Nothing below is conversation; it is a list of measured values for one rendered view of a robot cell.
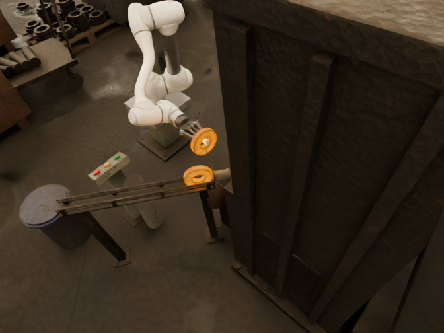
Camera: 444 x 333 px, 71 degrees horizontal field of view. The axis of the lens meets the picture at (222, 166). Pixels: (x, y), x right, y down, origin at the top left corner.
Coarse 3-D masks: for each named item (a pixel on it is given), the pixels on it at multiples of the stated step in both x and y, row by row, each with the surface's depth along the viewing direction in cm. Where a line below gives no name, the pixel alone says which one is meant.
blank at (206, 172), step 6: (192, 168) 157; (198, 168) 157; (204, 168) 158; (186, 174) 158; (192, 174) 158; (198, 174) 159; (204, 174) 160; (210, 174) 161; (186, 180) 161; (192, 180) 162; (198, 180) 165; (204, 180) 164; (210, 180) 165
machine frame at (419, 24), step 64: (256, 0) 58; (320, 0) 52; (384, 0) 50; (256, 64) 73; (320, 64) 57; (384, 64) 49; (256, 128) 90; (320, 128) 70; (384, 128) 60; (256, 192) 117; (320, 192) 89; (384, 192) 67; (256, 256) 169; (320, 256) 115; (384, 256) 88; (320, 320) 165
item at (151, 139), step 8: (168, 128) 259; (176, 128) 267; (144, 136) 281; (152, 136) 275; (160, 136) 261; (168, 136) 265; (176, 136) 273; (144, 144) 275; (152, 144) 274; (160, 144) 274; (168, 144) 270; (176, 144) 272; (184, 144) 271; (152, 152) 271; (160, 152) 268; (168, 152) 267; (176, 152) 268
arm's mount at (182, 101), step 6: (168, 96) 251; (174, 96) 251; (180, 96) 251; (186, 96) 250; (126, 102) 250; (132, 102) 250; (174, 102) 247; (180, 102) 247; (186, 102) 248; (180, 108) 246; (156, 126) 236
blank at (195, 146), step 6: (198, 132) 156; (204, 132) 155; (210, 132) 158; (192, 138) 156; (198, 138) 155; (204, 138) 158; (210, 138) 161; (216, 138) 164; (192, 144) 156; (198, 144) 157; (204, 144) 165; (210, 144) 164; (192, 150) 160; (198, 150) 160; (204, 150) 163; (210, 150) 166
